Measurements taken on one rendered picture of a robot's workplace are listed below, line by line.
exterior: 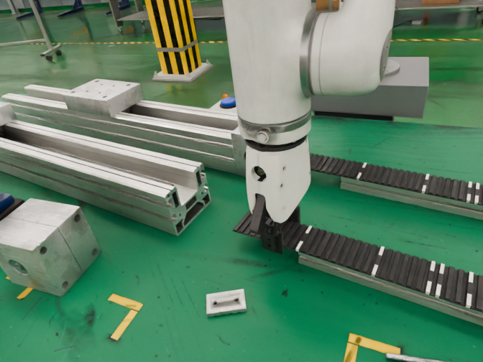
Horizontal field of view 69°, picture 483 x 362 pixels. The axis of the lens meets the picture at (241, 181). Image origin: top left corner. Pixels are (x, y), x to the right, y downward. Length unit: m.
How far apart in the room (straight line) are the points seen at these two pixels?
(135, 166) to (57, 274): 0.24
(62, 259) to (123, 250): 0.09
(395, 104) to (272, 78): 0.58
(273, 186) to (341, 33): 0.17
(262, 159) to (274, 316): 0.20
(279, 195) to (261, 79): 0.13
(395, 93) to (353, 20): 0.57
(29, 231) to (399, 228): 0.53
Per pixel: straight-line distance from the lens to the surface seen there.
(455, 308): 0.50
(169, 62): 3.95
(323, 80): 0.34
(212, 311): 0.47
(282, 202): 0.42
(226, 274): 0.51
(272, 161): 0.39
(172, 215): 0.56
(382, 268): 0.48
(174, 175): 0.62
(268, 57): 0.35
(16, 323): 0.59
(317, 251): 0.49
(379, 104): 0.90
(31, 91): 1.28
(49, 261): 0.55
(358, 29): 0.33
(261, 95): 0.36
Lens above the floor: 1.17
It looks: 35 degrees down
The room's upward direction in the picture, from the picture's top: 8 degrees counter-clockwise
